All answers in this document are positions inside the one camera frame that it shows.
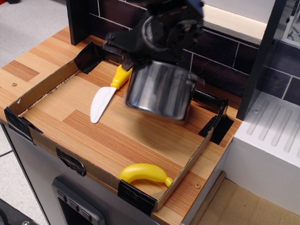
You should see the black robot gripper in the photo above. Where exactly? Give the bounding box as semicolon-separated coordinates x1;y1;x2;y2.
103;8;203;71

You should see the stainless steel metal pot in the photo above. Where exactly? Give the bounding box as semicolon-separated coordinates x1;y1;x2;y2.
124;61;205;123

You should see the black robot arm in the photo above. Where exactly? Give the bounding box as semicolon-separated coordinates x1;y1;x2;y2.
103;0;204;71

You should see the taped cardboard fence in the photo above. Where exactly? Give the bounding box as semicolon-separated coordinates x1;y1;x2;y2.
4;42;234;215

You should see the yellow plastic toy banana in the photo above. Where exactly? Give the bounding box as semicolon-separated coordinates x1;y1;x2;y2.
119;163;174;187

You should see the light wooden shelf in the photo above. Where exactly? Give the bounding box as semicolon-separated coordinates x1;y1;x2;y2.
203;0;276;45

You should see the grey oven control panel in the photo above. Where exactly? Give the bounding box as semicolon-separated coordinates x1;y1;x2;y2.
52;178;106;225

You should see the white ribbed toy sink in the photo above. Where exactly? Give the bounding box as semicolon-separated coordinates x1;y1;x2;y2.
224;93;300;216

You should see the yellow handled toy knife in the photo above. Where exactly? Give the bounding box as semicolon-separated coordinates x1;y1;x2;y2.
90;65;133;123

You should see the black left vertical post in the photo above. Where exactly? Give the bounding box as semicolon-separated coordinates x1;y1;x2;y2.
66;0;91;45

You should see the dark grey vertical post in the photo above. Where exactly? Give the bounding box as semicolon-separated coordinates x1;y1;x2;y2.
236;0;287;120

